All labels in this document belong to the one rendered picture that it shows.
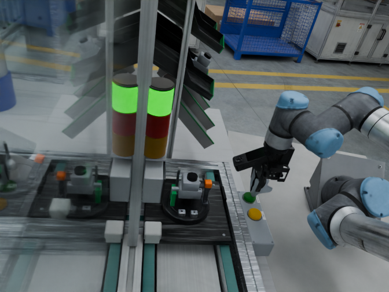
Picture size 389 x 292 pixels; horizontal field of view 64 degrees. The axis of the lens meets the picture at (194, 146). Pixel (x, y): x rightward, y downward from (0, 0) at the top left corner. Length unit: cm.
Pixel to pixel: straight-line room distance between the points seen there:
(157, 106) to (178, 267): 48
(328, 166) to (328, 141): 48
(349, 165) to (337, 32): 493
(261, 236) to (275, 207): 27
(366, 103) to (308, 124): 14
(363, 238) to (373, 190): 21
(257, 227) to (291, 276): 18
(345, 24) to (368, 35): 59
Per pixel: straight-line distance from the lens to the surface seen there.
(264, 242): 94
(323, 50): 607
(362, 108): 83
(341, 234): 95
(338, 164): 125
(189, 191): 86
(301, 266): 107
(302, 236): 115
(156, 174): 62
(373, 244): 85
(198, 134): 111
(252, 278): 87
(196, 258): 90
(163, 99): 55
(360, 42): 647
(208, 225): 91
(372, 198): 103
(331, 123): 80
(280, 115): 83
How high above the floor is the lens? 165
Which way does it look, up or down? 35 degrees down
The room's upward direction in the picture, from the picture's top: 11 degrees clockwise
